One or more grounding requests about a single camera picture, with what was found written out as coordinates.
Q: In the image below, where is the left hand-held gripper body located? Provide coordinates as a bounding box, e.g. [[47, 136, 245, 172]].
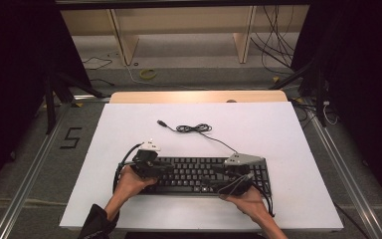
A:
[[130, 138, 163, 178]]

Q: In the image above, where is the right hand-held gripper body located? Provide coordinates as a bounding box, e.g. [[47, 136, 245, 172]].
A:
[[216, 152, 267, 197]]

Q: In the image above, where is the black computer keyboard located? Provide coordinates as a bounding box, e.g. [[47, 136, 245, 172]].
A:
[[138, 155, 274, 197]]

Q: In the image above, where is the person's left hand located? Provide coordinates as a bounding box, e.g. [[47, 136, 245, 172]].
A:
[[113, 163, 158, 200]]

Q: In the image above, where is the person's right hand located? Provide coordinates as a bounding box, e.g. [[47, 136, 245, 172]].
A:
[[219, 185, 267, 220]]

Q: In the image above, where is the light wooden table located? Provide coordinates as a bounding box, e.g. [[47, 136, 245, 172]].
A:
[[108, 90, 288, 104]]

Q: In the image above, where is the yellow tape roll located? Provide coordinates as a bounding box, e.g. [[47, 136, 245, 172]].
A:
[[138, 68, 158, 81]]

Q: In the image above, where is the person's black sleeve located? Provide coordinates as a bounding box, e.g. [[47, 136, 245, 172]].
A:
[[78, 203, 120, 239]]

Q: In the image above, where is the black metal stand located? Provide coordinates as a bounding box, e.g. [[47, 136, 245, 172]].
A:
[[270, 59, 329, 127], [44, 71, 112, 135]]

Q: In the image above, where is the black curtain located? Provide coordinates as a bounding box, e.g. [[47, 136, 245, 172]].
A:
[[291, 0, 382, 213], [0, 0, 93, 200]]

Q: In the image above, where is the black keyboard cable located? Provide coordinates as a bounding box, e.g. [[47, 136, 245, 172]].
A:
[[156, 119, 240, 154]]

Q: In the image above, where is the right hand-held gripper cable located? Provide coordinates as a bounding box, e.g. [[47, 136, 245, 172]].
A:
[[217, 172, 277, 218]]

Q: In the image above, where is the short aluminium frame rail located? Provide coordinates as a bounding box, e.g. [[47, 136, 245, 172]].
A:
[[73, 94, 112, 101]]

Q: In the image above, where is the thin black floor cable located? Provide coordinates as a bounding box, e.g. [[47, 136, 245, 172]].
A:
[[89, 78, 116, 88], [82, 56, 113, 72]]

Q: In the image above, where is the short white cable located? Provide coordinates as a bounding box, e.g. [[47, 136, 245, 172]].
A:
[[322, 101, 340, 126]]

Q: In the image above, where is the aluminium floor rail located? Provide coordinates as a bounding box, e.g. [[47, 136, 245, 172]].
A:
[[0, 103, 74, 239], [306, 99, 382, 239]]

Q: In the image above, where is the bundle of hanging black cables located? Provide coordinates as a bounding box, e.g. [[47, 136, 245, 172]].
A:
[[250, 4, 296, 69]]

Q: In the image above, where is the black frame bar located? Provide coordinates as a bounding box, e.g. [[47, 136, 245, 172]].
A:
[[54, 0, 312, 10]]

